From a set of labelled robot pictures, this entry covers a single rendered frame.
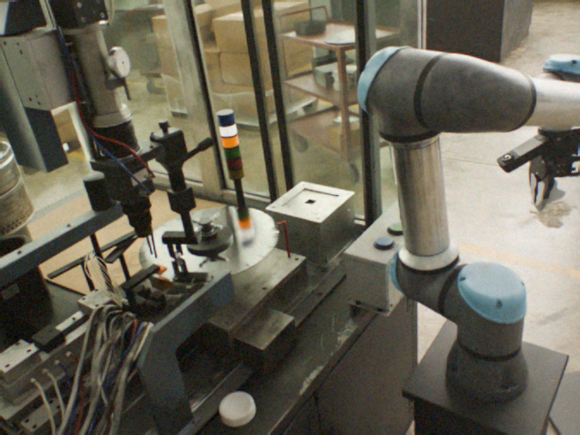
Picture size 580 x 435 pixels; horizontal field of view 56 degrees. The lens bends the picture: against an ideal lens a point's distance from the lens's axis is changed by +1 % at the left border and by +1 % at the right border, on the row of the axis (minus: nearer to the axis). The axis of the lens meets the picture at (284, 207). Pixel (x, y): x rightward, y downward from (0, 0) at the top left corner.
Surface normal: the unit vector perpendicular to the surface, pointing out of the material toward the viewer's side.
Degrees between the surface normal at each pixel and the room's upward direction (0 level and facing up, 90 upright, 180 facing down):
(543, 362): 0
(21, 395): 90
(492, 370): 72
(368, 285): 90
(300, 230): 90
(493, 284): 7
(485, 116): 105
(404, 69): 41
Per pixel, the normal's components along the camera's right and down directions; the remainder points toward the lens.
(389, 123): -0.64, 0.55
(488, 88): 0.12, -0.04
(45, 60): 0.80, 0.19
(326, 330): -0.12, -0.87
